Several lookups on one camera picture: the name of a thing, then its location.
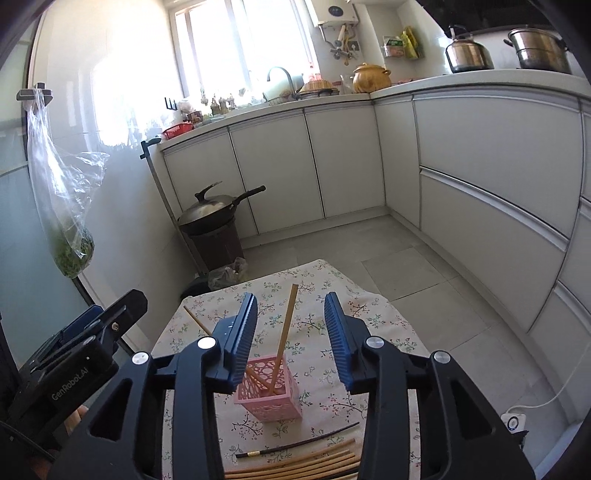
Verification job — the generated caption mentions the brown trash bin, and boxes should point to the brown trash bin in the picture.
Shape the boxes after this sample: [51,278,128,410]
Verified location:
[187,222,243,273]

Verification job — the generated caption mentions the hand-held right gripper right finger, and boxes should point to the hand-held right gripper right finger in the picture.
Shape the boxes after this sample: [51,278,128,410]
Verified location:
[323,292,536,480]

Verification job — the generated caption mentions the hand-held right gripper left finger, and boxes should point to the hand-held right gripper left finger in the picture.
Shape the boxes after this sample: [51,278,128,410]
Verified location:
[46,292,259,480]

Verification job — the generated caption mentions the cluster of small jars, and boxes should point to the cluster of small jars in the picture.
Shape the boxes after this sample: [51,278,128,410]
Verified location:
[201,90,237,117]

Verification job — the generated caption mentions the steel stock pot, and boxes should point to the steel stock pot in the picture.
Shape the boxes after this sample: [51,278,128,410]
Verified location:
[503,28,573,75]

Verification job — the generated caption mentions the white water heater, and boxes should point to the white water heater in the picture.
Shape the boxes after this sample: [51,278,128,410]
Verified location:
[308,0,360,26]

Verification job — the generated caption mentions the woven bamboo basket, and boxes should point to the woven bamboo basket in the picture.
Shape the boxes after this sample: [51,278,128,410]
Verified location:
[299,78,335,95]

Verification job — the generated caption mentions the red plastic basket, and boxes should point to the red plastic basket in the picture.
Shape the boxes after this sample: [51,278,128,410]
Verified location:
[161,122,195,140]

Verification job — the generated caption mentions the yellow packet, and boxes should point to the yellow packet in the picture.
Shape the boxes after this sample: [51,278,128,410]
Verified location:
[401,27,421,58]

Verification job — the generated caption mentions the curved metal faucet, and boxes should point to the curved metal faucet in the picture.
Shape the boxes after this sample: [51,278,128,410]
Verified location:
[267,67,296,100]

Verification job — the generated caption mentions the dark plastic object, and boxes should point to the dark plastic object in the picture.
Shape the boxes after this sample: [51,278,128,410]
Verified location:
[180,274,209,299]

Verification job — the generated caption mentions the black wok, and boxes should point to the black wok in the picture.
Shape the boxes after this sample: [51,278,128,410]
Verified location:
[178,185,267,237]

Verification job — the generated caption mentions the white wall rack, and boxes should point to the white wall rack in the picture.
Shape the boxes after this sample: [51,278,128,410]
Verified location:
[381,34,424,61]

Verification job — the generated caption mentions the water heater pipes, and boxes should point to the water heater pipes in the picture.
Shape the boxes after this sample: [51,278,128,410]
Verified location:
[318,23,363,65]

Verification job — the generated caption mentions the steel kettle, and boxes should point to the steel kettle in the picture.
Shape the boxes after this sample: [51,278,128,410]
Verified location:
[444,27,495,75]

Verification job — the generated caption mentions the black chopstick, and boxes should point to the black chopstick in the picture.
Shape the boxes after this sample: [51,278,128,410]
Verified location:
[235,422,361,460]

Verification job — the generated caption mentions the pink perforated utensil holder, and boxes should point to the pink perforated utensil holder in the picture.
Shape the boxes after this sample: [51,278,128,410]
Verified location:
[234,354,303,423]

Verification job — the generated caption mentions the white power strip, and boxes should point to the white power strip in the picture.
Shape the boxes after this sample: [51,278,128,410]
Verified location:
[502,406,529,435]

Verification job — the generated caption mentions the black range hood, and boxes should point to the black range hood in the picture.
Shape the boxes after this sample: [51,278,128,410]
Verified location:
[429,0,561,35]

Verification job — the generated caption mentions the grey wall hook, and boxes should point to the grey wall hook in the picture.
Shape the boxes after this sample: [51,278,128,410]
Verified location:
[16,82,54,103]

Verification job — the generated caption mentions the wooden chopstick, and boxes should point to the wooden chopstick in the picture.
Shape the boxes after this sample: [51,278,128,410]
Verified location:
[184,306,278,395]
[269,284,300,395]

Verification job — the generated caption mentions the white kitchen cabinet unit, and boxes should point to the white kitchen cabinet unit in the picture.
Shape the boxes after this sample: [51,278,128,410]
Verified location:
[159,76,591,425]

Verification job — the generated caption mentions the pale green board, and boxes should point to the pale green board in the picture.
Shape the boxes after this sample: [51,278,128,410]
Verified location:
[263,76,296,102]

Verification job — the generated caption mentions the yellow clay pot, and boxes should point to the yellow clay pot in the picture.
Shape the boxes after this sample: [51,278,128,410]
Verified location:
[352,63,392,94]

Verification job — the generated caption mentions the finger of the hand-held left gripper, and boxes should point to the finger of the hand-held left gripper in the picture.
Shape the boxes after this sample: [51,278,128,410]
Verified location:
[55,305,106,347]
[88,289,148,352]

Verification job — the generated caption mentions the crumpled clear plastic bag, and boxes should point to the crumpled clear plastic bag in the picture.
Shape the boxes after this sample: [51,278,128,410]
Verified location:
[208,257,250,291]

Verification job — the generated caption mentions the row of bamboo chopsticks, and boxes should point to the row of bamboo chopsticks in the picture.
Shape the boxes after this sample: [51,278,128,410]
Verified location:
[224,438,362,480]

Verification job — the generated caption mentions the person's left hand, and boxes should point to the person's left hand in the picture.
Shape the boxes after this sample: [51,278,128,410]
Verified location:
[65,405,89,435]

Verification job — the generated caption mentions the white cable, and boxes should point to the white cable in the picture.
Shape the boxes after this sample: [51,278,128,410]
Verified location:
[508,376,578,414]

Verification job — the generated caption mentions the plastic bag of greens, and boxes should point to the plastic bag of greens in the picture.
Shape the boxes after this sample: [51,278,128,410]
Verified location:
[27,95,110,278]

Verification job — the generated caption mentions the floral tablecloth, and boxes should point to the floral tablecloth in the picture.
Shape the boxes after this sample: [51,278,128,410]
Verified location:
[152,259,430,480]

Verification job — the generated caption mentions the metal wok lid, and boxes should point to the metal wok lid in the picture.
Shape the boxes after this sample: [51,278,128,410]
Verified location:
[179,181,237,224]

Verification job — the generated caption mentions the kitchen window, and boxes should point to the kitchen window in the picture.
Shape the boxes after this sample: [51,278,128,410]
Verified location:
[174,0,319,97]

